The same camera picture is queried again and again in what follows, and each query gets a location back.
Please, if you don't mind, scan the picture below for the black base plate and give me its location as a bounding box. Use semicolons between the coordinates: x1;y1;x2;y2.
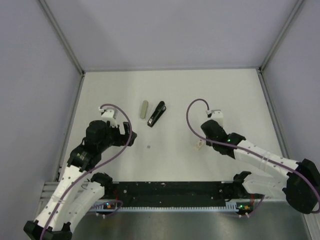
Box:
102;181;237;207

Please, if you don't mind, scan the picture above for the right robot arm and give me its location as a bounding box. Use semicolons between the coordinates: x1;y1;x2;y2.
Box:
200;119;320;214

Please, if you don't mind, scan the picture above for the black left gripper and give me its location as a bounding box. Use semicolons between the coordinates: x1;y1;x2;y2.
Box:
98;121;137;152

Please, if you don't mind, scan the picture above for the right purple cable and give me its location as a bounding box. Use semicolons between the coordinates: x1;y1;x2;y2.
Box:
186;97;320;218

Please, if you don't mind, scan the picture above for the black stapler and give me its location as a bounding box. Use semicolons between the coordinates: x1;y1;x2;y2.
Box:
147;101;167;128

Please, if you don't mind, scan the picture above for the beige green stapler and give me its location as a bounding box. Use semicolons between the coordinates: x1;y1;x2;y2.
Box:
139;100;149;120

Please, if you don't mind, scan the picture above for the white toothed cable duct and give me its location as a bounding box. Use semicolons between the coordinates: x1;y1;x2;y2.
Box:
89;201;253;213

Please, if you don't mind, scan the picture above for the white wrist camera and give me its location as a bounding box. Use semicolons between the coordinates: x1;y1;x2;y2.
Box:
206;109;223;127
98;107;118;128

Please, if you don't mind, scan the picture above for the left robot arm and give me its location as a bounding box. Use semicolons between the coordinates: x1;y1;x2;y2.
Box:
23;120;137;240

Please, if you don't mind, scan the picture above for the aluminium frame rail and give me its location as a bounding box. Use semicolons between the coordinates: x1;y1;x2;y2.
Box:
36;0;85;76

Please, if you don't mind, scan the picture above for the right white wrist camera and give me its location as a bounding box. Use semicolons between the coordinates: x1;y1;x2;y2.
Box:
206;109;223;127

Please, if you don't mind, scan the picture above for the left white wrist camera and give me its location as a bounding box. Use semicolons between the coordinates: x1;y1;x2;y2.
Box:
98;107;118;128

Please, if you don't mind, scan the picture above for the white staple box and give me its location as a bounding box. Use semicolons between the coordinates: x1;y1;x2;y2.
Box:
194;139;206;151

